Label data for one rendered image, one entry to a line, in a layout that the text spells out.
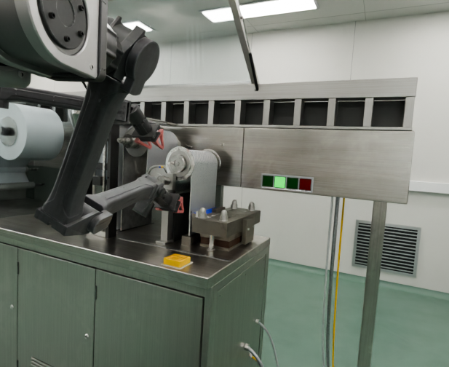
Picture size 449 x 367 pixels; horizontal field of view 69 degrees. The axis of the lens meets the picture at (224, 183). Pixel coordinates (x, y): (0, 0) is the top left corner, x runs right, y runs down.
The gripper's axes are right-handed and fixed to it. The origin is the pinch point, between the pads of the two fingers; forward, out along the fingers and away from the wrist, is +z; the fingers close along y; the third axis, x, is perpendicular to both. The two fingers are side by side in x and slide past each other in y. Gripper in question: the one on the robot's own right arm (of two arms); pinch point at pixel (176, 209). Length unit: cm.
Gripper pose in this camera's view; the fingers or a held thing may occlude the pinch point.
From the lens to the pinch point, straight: 135.2
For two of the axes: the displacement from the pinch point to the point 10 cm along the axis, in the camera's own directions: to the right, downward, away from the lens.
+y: 9.0, 0.9, -4.3
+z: 3.4, 4.6, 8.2
